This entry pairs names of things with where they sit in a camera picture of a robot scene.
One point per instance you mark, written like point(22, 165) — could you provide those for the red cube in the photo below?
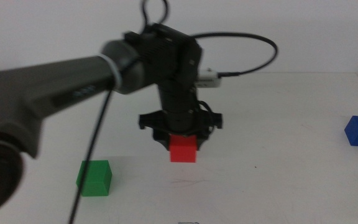
point(183, 151)

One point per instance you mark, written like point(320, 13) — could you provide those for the green cube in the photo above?
point(96, 179)

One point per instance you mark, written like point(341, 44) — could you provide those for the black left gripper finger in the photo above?
point(163, 142)
point(201, 142)

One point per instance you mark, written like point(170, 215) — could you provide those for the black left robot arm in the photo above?
point(42, 90)

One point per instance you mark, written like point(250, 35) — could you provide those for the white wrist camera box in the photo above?
point(209, 78)

